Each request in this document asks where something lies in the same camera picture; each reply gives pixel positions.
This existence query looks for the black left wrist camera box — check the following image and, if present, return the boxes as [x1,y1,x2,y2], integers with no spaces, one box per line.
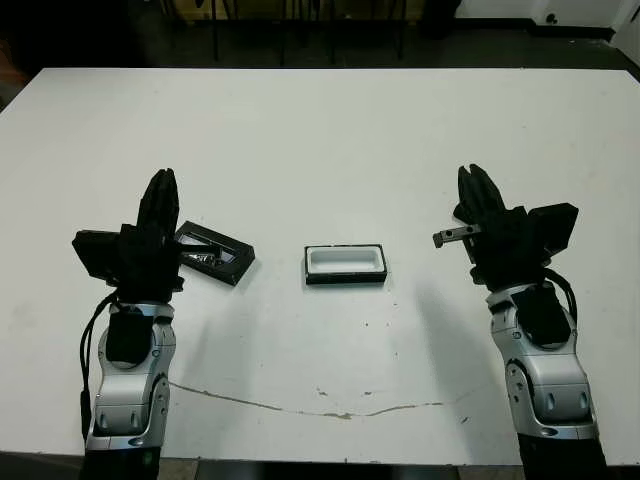
[72,229,124,286]

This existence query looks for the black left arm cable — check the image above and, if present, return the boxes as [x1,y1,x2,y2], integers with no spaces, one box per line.
[78,294,121,444]

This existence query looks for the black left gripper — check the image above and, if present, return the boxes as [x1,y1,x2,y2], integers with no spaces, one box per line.
[113,168,222,304]

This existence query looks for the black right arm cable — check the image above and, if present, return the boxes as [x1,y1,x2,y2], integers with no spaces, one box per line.
[542,267,580,334]

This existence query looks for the black box base white insert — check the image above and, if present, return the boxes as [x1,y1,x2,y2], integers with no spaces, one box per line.
[302,243,389,287]

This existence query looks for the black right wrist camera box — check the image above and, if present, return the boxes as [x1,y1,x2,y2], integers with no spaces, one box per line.
[527,202,580,259]

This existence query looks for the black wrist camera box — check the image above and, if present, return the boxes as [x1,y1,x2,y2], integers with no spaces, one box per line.
[72,229,124,286]
[527,202,580,259]

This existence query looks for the yellow wooden board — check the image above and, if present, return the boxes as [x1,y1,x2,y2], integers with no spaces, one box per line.
[172,0,214,21]

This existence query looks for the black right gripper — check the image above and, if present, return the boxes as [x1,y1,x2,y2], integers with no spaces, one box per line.
[431,163,552,292]

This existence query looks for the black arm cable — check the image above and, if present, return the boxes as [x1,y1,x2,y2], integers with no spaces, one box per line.
[78,294,121,444]
[542,267,580,334]

